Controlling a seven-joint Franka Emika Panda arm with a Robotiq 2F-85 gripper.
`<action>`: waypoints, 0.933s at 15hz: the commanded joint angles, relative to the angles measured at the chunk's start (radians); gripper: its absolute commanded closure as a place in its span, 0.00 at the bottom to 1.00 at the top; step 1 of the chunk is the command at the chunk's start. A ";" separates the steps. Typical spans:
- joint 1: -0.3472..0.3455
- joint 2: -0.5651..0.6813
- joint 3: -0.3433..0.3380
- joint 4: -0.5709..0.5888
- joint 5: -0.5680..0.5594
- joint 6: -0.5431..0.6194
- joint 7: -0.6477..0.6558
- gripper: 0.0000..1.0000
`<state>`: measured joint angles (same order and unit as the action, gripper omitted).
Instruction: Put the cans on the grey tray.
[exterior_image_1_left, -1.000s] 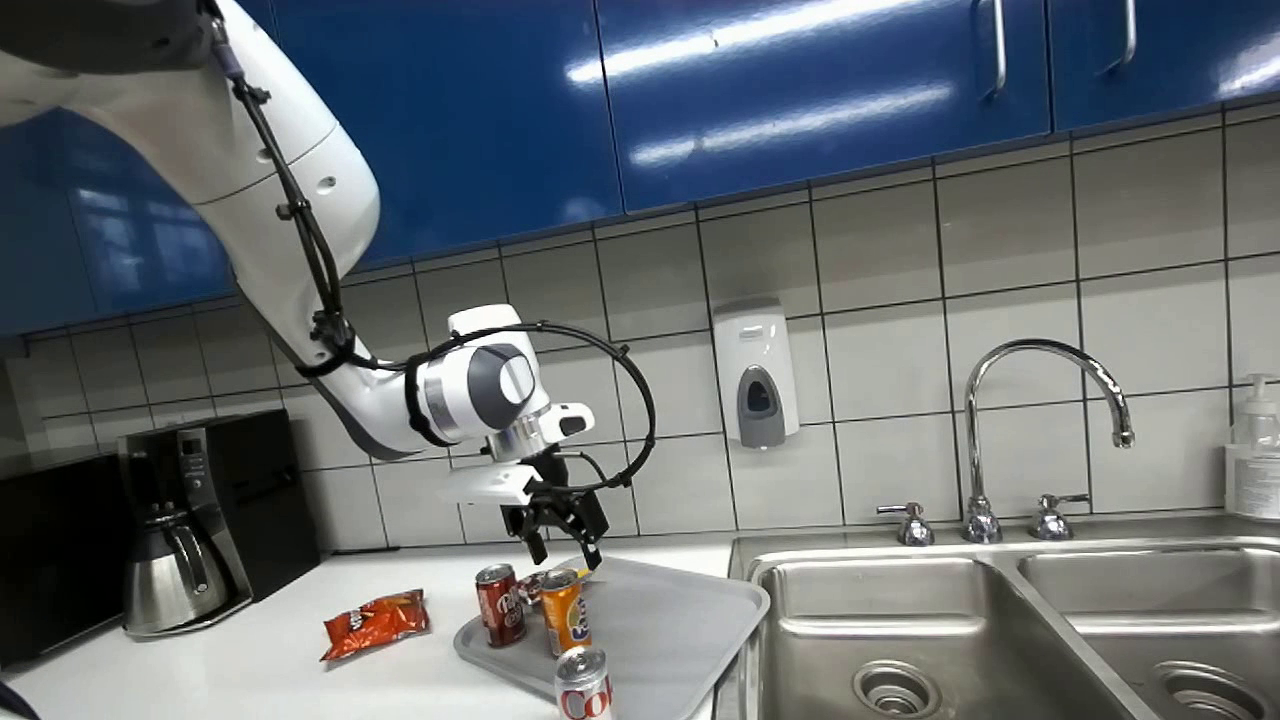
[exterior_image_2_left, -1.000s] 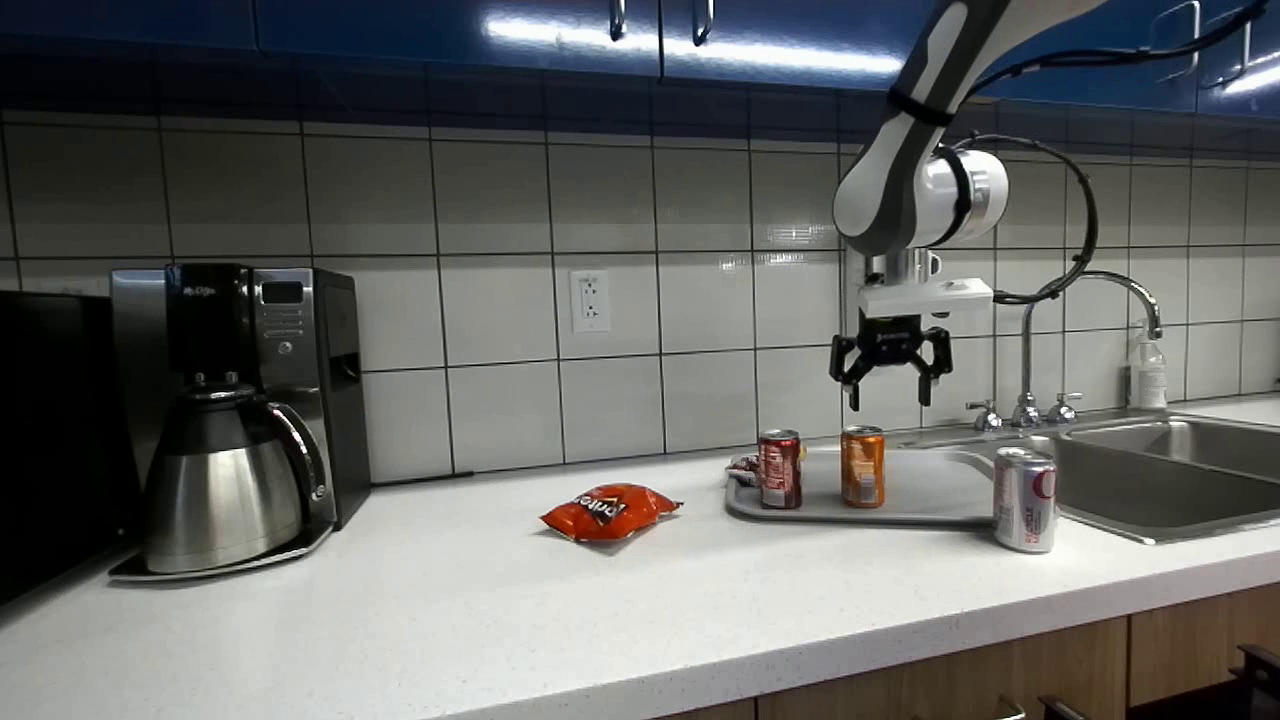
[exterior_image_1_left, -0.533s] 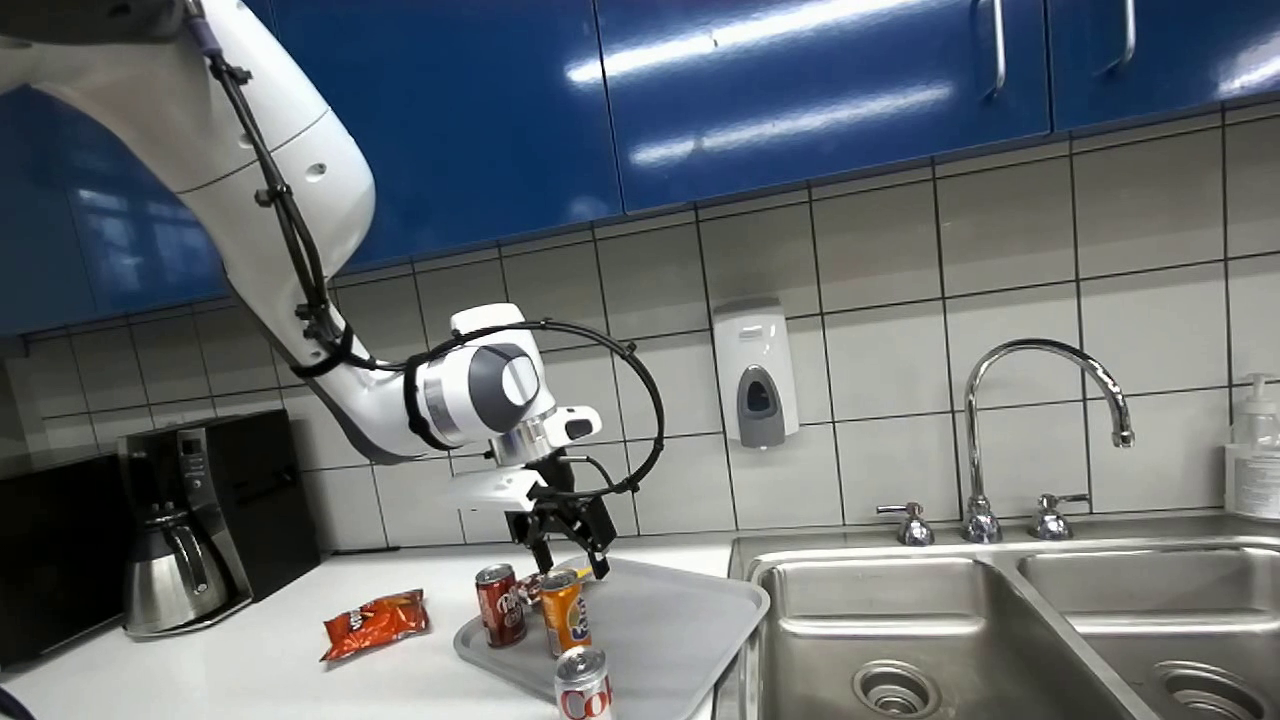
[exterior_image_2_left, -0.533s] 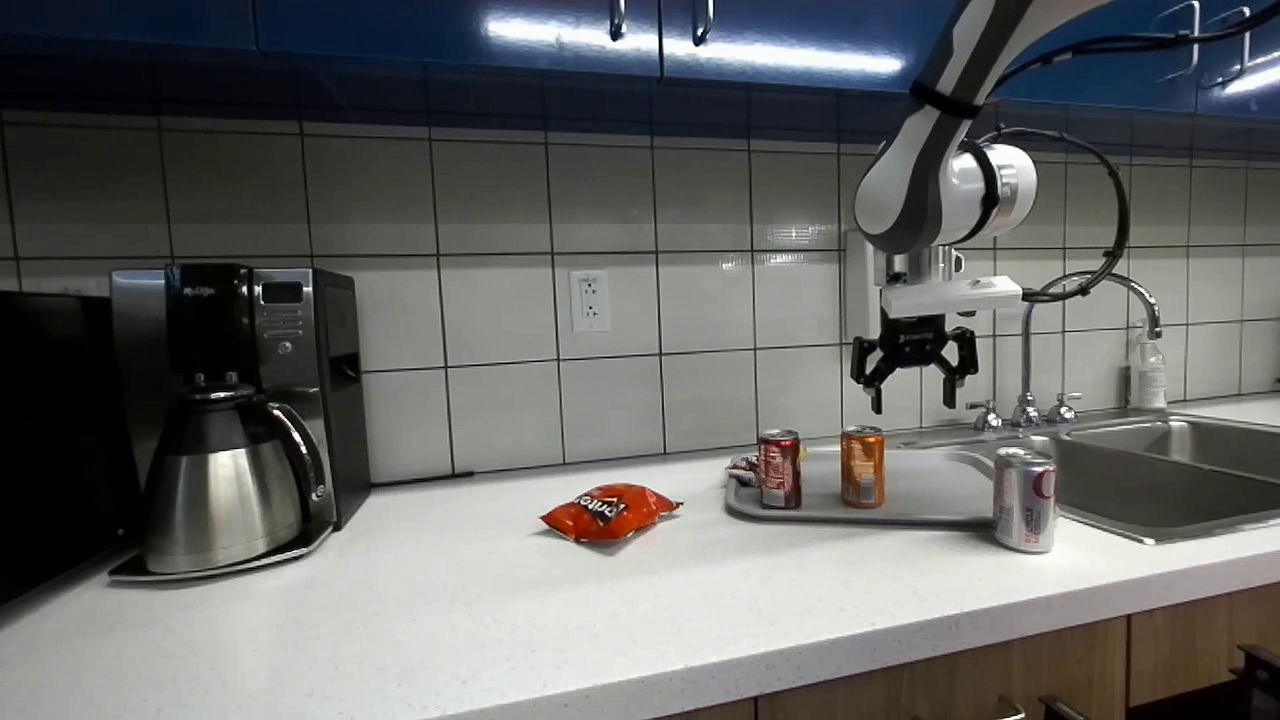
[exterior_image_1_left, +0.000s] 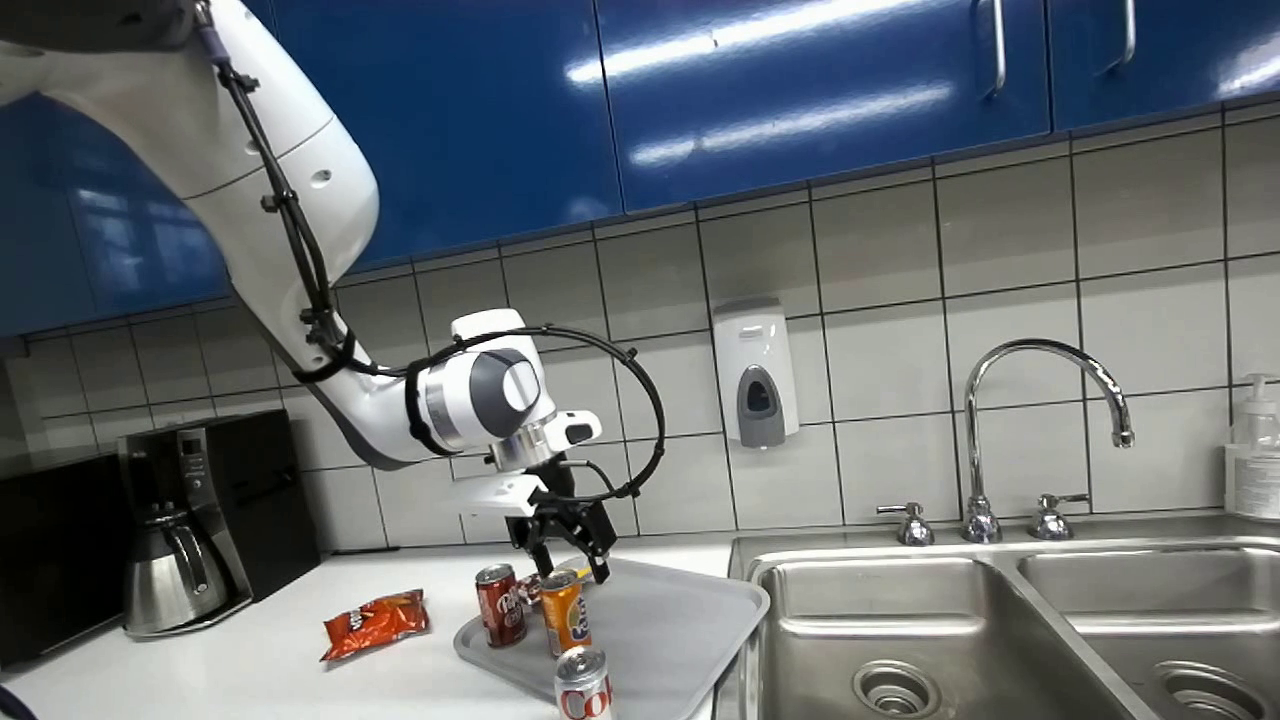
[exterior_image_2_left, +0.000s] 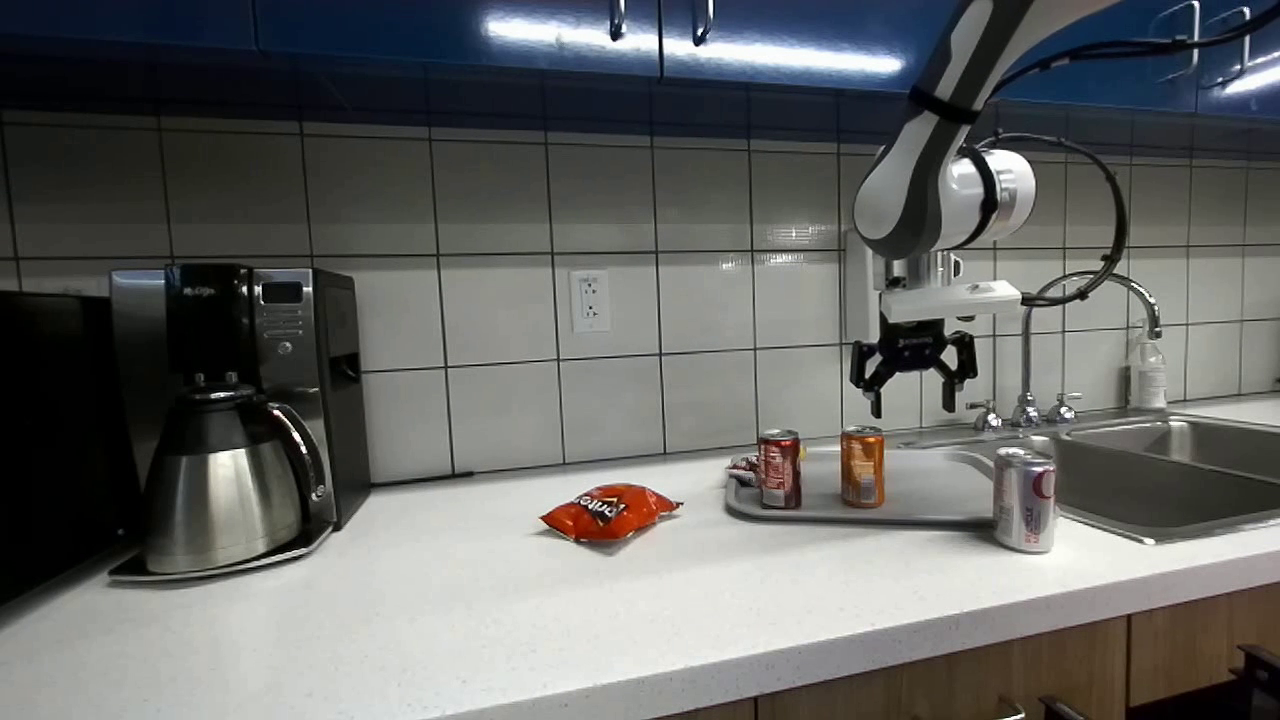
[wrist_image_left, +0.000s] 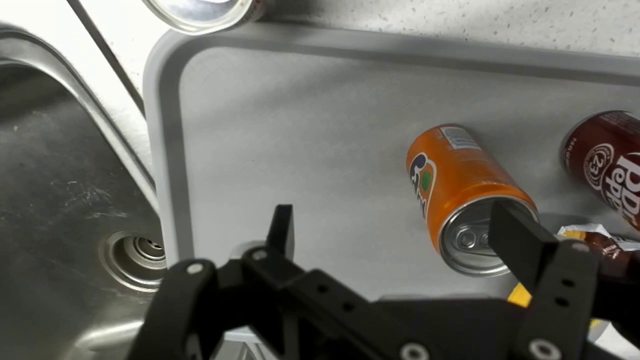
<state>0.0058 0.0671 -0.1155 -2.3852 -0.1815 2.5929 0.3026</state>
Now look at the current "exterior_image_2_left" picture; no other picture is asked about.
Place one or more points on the black trash bin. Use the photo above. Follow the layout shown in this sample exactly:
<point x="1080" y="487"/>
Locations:
<point x="1260" y="684"/>

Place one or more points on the black steel coffee maker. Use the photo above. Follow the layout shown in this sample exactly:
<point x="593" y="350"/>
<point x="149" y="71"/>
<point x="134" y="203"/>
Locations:
<point x="287" y="345"/>

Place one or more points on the orange soda can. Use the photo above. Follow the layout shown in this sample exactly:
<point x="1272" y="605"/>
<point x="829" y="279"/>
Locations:
<point x="863" y="464"/>

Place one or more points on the white wall outlet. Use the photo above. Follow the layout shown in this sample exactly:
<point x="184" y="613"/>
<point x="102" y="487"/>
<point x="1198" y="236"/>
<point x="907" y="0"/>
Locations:
<point x="591" y="300"/>

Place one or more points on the stainless steel sink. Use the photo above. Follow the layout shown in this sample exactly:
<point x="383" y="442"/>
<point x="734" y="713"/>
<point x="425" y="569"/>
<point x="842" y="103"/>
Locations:
<point x="1160" y="475"/>

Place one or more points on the wooden lower cabinets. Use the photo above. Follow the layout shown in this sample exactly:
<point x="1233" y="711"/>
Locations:
<point x="935" y="680"/>

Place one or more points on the steel gooseneck faucet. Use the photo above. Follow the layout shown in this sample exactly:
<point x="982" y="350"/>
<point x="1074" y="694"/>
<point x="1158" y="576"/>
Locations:
<point x="1133" y="300"/>

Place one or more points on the blue upper cabinets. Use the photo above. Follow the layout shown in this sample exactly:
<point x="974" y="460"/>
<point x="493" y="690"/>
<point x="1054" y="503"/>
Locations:
<point x="332" y="40"/>

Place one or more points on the black microwave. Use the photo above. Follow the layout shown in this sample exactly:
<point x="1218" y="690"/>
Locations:
<point x="63" y="442"/>

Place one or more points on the red soda can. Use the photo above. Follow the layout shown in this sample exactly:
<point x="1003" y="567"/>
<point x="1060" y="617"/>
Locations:
<point x="780" y="471"/>

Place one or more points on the clear soap pump bottle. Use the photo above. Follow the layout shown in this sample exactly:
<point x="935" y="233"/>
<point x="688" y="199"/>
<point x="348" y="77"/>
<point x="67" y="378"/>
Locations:
<point x="1147" y="380"/>

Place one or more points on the steel coffee carafe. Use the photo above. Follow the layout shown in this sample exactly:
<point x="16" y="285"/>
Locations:
<point x="220" y="487"/>

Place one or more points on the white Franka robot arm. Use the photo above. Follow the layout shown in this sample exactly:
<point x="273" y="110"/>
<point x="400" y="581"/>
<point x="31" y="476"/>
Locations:
<point x="935" y="172"/>

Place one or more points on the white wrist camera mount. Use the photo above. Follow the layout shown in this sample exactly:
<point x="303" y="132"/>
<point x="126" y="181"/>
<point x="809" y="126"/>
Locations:
<point x="946" y="300"/>

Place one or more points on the red Doritos chip bag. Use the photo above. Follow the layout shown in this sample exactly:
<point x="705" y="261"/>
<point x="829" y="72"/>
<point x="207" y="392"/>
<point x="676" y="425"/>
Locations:
<point x="611" y="511"/>

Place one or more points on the silver soda can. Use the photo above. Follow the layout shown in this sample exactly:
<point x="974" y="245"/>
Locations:
<point x="1024" y="503"/>

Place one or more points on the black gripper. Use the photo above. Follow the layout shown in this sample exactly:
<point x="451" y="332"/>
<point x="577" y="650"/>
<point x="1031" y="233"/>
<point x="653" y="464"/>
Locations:
<point x="920" y="350"/>

